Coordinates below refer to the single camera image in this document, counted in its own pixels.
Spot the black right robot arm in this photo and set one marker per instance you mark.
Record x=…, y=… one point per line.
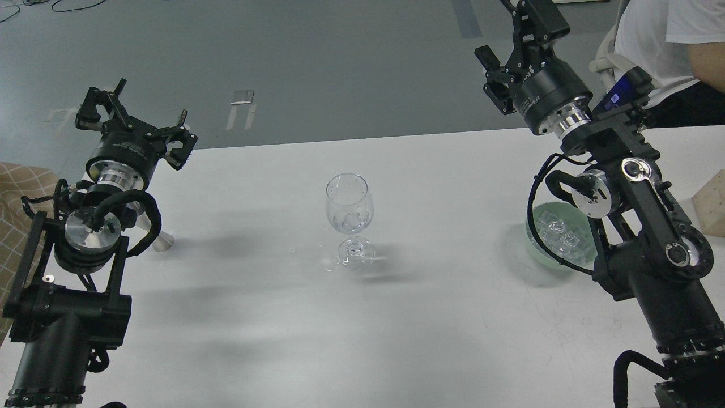
x=646, y=247

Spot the green bowl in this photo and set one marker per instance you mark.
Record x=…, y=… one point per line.
x=540, y=252

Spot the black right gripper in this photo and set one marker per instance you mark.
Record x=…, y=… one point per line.
x=543, y=89

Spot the clear ice cubes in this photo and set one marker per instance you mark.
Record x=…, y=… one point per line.
x=569, y=237

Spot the beige checkered sofa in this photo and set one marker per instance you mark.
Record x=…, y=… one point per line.
x=17, y=181

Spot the white office chair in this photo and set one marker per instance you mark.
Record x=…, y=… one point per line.
x=635, y=40

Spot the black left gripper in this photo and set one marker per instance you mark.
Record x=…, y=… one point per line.
x=127, y=153

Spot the steel double jigger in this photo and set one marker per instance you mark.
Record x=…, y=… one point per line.
x=149, y=220

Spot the clear wine glass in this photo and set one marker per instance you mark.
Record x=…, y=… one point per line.
x=350, y=210

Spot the beige perforated block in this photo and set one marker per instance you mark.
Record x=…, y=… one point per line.
x=708, y=204

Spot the person in white shirt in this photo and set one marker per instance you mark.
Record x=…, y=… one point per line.
x=680, y=44

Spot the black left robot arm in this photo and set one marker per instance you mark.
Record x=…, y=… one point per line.
x=65, y=303

